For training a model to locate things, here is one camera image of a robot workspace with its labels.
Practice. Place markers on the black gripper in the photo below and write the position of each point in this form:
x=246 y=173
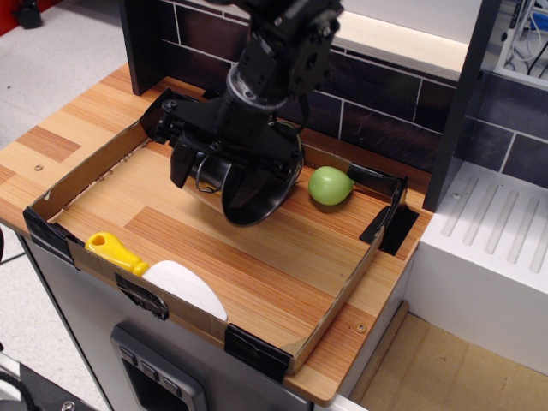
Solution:
x=224 y=128

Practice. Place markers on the cardboard fence with black tape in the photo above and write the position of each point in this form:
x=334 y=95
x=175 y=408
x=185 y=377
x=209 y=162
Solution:
x=282 y=281

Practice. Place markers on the white toy sink drainboard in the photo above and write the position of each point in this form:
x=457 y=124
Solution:
x=480 y=270

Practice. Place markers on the yellow handled white spatula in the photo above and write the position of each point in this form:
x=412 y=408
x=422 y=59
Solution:
x=167 y=275

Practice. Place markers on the green plastic pear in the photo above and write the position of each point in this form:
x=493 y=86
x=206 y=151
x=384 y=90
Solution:
x=329 y=186

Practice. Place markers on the grey oven control panel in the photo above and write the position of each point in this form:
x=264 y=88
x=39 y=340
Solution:
x=156 y=383

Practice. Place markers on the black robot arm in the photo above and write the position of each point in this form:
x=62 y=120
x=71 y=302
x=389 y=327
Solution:
x=286 y=57

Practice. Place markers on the stainless steel pot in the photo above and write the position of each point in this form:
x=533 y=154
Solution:
x=247 y=186

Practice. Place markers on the black object on floor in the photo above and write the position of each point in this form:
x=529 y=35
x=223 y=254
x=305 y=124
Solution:
x=28 y=15

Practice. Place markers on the dark shelf post right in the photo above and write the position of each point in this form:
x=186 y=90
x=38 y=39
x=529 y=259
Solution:
x=442 y=170

